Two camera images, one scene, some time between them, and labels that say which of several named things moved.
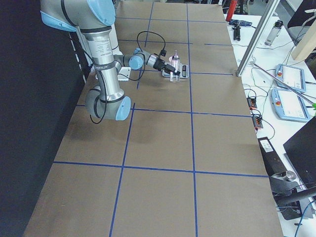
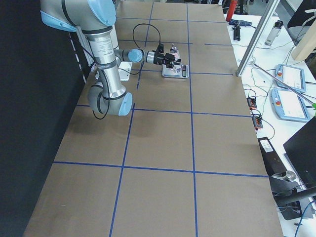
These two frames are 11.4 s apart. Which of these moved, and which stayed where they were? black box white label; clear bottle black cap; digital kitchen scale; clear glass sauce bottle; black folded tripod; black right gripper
Moved: clear glass sauce bottle; black right gripper
Stayed: digital kitchen scale; clear bottle black cap; black folded tripod; black box white label
